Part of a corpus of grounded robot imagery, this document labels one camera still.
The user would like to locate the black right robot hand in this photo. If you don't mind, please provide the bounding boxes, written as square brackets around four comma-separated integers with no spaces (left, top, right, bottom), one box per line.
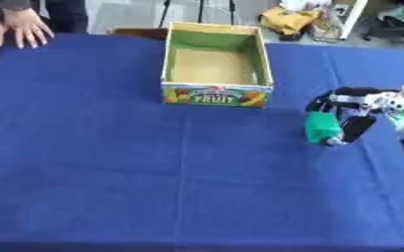
[303,86,404,147]

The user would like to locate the green block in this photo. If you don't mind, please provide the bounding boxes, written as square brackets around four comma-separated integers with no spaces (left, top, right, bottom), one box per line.
[302,111,344,144]

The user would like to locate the cardboard box with green inside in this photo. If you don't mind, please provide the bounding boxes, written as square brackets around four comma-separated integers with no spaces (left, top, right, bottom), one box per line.
[159,21,275,108]

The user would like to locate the person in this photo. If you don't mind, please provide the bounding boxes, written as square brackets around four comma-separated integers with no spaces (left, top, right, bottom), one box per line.
[0,0,91,62]

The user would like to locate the black chair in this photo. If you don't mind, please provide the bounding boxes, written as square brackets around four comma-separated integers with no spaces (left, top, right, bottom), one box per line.
[361,0,404,50]

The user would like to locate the brown cardboard piece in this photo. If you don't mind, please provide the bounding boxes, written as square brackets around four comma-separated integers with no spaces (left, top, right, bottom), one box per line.
[105,27,171,41]

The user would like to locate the yellow bag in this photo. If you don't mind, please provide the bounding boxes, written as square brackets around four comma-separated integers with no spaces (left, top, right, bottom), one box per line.
[258,5,323,36]

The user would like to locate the black tripod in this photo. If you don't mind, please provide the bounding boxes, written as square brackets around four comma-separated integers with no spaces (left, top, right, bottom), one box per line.
[157,0,238,29]

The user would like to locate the white post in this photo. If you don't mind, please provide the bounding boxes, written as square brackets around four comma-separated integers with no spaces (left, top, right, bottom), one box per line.
[338,0,371,41]

